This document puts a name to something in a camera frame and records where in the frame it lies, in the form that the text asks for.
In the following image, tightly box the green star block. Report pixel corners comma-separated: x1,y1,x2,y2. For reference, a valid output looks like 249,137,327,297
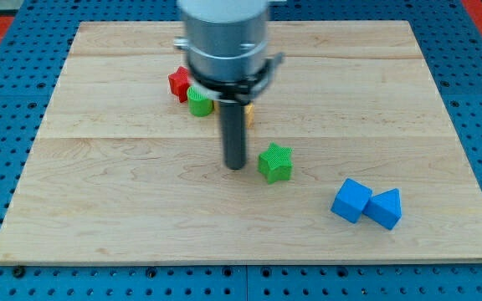
258,142,293,184

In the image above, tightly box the blue triangular prism block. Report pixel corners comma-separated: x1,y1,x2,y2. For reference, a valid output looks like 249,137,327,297
362,188,402,231

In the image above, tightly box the green cylinder block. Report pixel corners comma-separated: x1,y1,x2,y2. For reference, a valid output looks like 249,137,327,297
187,86,213,117

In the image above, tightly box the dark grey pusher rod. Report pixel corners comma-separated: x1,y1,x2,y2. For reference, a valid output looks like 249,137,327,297
219,102,247,170

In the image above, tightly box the wooden board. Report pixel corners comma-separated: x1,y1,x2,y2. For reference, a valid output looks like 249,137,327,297
0,21,482,266

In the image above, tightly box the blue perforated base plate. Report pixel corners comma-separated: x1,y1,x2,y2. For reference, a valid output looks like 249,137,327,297
0,0,482,300

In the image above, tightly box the red star block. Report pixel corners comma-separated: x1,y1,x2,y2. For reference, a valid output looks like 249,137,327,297
168,66,190,103

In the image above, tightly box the yellow block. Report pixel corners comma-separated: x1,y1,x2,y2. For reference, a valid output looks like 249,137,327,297
244,103,254,129

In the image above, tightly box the blue cube block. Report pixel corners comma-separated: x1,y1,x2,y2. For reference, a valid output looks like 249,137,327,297
331,178,372,223

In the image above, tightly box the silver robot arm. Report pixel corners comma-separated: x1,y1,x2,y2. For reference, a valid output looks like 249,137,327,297
174,0,284,170

